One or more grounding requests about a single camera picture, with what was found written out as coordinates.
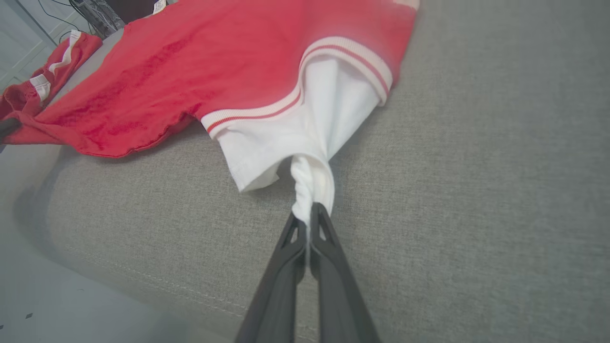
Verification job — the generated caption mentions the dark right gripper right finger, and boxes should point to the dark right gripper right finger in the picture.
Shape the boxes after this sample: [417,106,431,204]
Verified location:
[310,202,382,343]

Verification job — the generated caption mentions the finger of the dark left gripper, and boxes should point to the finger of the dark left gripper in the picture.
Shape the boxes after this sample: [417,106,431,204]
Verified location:
[0,117,22,143]

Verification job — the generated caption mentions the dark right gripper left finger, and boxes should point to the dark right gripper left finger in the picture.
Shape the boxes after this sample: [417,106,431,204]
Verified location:
[236,212,308,343]

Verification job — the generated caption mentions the red basketball shorts white trim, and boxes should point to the red basketball shorts white trim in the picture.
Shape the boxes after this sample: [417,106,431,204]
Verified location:
[0,30,103,122]

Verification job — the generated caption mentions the red basketball jersey white sleeves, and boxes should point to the red basketball jersey white sleeves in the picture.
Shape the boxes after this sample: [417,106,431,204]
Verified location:
[2,0,421,227]

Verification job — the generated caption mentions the grey perforated metal box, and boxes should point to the grey perforated metal box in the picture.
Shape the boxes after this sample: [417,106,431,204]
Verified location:
[71,0,125,38]

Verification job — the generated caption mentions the grey fabric sofa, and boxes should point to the grey fabric sofa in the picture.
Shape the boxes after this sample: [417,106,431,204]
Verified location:
[13,0,610,343]

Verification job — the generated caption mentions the black background cable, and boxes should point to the black background cable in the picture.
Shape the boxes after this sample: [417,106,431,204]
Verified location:
[37,0,96,35]

